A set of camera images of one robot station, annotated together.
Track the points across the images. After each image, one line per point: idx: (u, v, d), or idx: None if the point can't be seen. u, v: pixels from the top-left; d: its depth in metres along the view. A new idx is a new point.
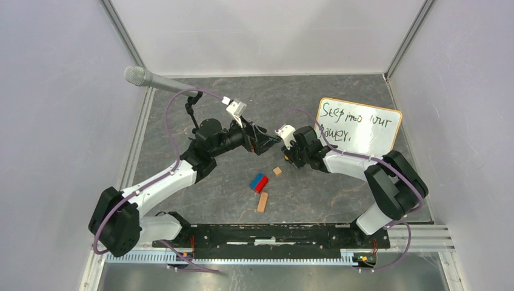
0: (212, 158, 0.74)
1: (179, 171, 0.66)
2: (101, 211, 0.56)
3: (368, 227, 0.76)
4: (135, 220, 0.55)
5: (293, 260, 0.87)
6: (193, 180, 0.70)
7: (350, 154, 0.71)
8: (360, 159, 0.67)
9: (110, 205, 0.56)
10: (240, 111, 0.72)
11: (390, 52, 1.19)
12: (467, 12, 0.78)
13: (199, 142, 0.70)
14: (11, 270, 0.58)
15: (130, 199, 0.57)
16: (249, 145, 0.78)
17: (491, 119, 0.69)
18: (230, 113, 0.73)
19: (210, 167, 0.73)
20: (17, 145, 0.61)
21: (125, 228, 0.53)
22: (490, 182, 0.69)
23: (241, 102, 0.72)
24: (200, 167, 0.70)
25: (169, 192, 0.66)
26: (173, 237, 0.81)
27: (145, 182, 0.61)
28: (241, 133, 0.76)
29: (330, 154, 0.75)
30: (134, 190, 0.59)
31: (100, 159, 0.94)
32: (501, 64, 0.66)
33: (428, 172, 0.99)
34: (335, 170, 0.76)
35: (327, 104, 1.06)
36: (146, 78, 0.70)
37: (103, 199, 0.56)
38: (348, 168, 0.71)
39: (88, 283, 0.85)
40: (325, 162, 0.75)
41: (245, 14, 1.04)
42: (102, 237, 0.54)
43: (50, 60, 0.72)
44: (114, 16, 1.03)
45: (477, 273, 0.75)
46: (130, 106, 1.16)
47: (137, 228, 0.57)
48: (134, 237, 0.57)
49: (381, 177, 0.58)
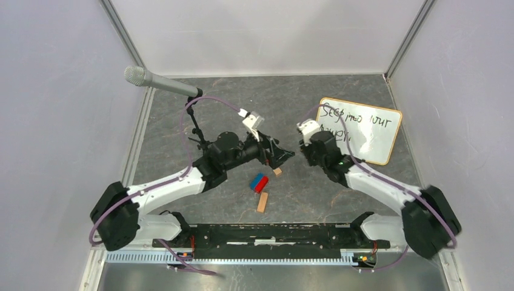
0: (223, 170, 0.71)
1: (188, 177, 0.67)
2: (104, 203, 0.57)
3: (373, 233, 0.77)
4: (134, 221, 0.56)
5: (293, 260, 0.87)
6: (199, 190, 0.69)
7: (380, 179, 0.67)
8: (394, 189, 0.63)
9: (114, 200, 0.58)
10: (257, 125, 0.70)
11: (390, 52, 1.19)
12: (467, 12, 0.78)
13: (213, 153, 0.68)
14: (11, 270, 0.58)
15: (133, 197, 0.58)
16: (263, 158, 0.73)
17: (491, 119, 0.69)
18: (246, 125, 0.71)
19: (220, 179, 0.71)
20: (17, 145, 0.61)
21: (121, 227, 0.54)
22: (491, 183, 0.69)
23: (259, 116, 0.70)
24: (209, 177, 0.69)
25: (173, 197, 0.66)
26: (170, 238, 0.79)
27: (152, 184, 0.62)
28: (257, 147, 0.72)
29: (354, 171, 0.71)
30: (139, 190, 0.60)
31: (100, 159, 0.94)
32: (500, 65, 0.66)
33: (428, 172, 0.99)
34: (356, 188, 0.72)
35: (327, 104, 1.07)
36: (146, 78, 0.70)
37: (109, 191, 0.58)
38: (374, 191, 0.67)
39: (88, 283, 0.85)
40: (347, 179, 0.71)
41: (245, 14, 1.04)
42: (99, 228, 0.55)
43: (50, 60, 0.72)
44: (114, 15, 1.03)
45: (477, 273, 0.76)
46: (130, 106, 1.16)
47: (136, 228, 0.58)
48: (131, 235, 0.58)
49: (423, 222, 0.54)
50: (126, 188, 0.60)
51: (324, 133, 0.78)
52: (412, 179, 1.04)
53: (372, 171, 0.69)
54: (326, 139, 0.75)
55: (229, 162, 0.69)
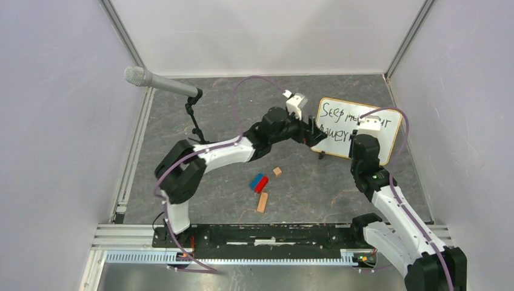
0: (271, 142, 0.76)
1: (240, 145, 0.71)
2: (173, 157, 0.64)
3: (372, 240, 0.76)
4: (200, 174, 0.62)
5: (293, 260, 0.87)
6: (248, 158, 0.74)
7: (409, 216, 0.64)
8: (418, 234, 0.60)
9: (180, 156, 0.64)
10: (302, 105, 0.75)
11: (390, 52, 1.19)
12: (467, 12, 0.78)
13: (262, 127, 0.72)
14: (11, 271, 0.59)
15: (199, 153, 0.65)
16: (302, 137, 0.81)
17: (491, 119, 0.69)
18: (291, 105, 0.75)
19: (265, 151, 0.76)
20: (17, 145, 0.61)
21: (188, 179, 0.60)
22: (491, 183, 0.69)
23: (303, 96, 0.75)
24: (257, 148, 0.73)
25: (226, 160, 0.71)
26: (179, 230, 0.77)
27: (214, 145, 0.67)
28: (298, 125, 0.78)
29: (385, 193, 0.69)
30: (204, 148, 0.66)
31: (100, 159, 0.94)
32: (500, 64, 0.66)
33: (428, 173, 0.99)
34: (378, 207, 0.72)
35: (326, 104, 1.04)
36: (146, 78, 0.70)
37: (177, 148, 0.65)
38: (396, 223, 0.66)
39: (88, 283, 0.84)
40: (375, 196, 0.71)
41: (245, 14, 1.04)
42: (165, 183, 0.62)
43: (50, 59, 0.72)
44: (114, 16, 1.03)
45: (477, 273, 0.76)
46: (130, 106, 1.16)
47: (197, 183, 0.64)
48: (192, 191, 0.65)
49: (431, 280, 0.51)
50: (191, 147, 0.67)
51: (370, 139, 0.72)
52: (412, 179, 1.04)
53: (404, 202, 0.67)
54: (368, 147, 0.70)
55: (277, 136, 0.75)
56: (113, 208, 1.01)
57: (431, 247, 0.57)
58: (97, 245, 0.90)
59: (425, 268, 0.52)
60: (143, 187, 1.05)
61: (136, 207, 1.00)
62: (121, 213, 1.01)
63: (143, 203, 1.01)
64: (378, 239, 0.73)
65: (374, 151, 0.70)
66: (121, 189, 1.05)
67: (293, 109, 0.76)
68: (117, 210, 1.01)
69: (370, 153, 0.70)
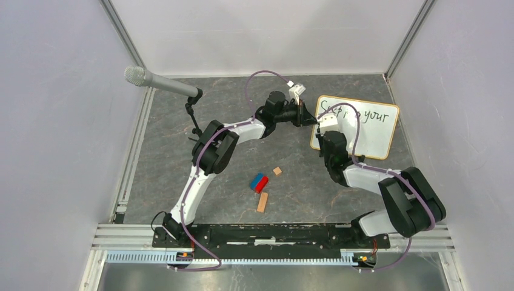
0: (275, 122, 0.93)
1: (256, 121, 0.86)
2: (208, 134, 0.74)
3: (370, 229, 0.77)
4: (234, 145, 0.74)
5: (293, 260, 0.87)
6: (260, 134, 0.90)
7: (370, 168, 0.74)
8: (379, 173, 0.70)
9: (212, 134, 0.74)
10: (300, 91, 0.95)
11: (390, 51, 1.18)
12: (467, 13, 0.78)
13: (268, 108, 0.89)
14: (11, 273, 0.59)
15: (229, 128, 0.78)
16: (298, 121, 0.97)
17: (491, 119, 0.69)
18: (291, 92, 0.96)
19: (271, 128, 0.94)
20: (18, 145, 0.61)
21: (223, 151, 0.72)
22: (491, 182, 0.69)
23: (302, 86, 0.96)
24: (265, 127, 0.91)
25: (246, 137, 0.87)
26: (190, 220, 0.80)
27: (239, 122, 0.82)
28: (296, 110, 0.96)
29: (350, 168, 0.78)
30: (232, 125, 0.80)
31: (100, 159, 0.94)
32: (501, 64, 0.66)
33: (428, 172, 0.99)
34: (354, 184, 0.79)
35: (325, 102, 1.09)
36: (146, 78, 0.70)
37: (211, 127, 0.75)
38: (367, 182, 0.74)
39: (88, 283, 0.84)
40: (345, 175, 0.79)
41: (244, 14, 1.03)
42: (203, 159, 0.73)
43: (50, 60, 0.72)
44: (114, 16, 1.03)
45: (477, 274, 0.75)
46: (130, 106, 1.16)
47: (230, 153, 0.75)
48: (226, 162, 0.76)
49: (395, 192, 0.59)
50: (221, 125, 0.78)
51: (337, 134, 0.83)
52: None
53: (364, 164, 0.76)
54: (337, 142, 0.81)
55: (280, 115, 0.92)
56: (113, 208, 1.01)
57: (390, 173, 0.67)
58: (97, 244, 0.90)
59: (388, 185, 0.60)
60: (143, 187, 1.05)
61: (136, 207, 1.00)
62: (121, 213, 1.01)
63: (143, 203, 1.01)
64: (372, 222, 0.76)
65: (342, 145, 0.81)
66: (121, 189, 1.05)
67: (293, 96, 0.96)
68: (117, 210, 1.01)
69: (338, 147, 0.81)
